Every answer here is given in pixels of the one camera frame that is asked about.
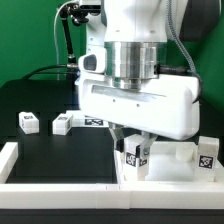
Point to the white square table top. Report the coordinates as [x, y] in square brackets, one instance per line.
[170, 162]

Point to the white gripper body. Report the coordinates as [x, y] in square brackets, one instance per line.
[165, 106]

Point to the fiducial marker sheet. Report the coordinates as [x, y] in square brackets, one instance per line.
[81, 120]

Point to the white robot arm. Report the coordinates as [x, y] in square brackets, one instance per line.
[124, 78]

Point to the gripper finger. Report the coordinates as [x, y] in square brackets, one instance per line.
[148, 140]
[117, 134]

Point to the white U-shaped obstacle fence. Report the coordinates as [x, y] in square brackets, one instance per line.
[141, 195]

